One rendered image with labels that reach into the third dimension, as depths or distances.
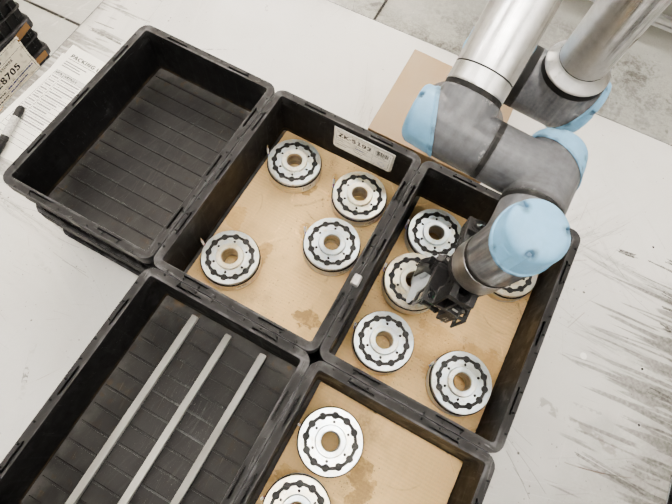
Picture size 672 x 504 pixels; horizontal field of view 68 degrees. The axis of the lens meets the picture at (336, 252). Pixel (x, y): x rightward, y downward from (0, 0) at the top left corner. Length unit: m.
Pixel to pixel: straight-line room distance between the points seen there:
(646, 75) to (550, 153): 2.09
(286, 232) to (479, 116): 0.45
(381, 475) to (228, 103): 0.76
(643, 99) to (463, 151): 2.04
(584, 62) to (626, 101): 1.63
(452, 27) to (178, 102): 1.65
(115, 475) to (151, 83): 0.74
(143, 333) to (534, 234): 0.64
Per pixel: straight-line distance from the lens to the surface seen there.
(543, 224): 0.55
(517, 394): 0.81
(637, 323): 1.21
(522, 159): 0.61
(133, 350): 0.91
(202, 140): 1.04
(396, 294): 0.84
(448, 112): 0.61
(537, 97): 1.00
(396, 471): 0.86
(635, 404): 1.17
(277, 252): 0.91
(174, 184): 1.00
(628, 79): 2.65
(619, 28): 0.88
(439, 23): 2.51
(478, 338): 0.91
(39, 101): 1.38
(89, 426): 0.91
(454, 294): 0.66
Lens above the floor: 1.67
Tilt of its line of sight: 68 degrees down
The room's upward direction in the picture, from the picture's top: 9 degrees clockwise
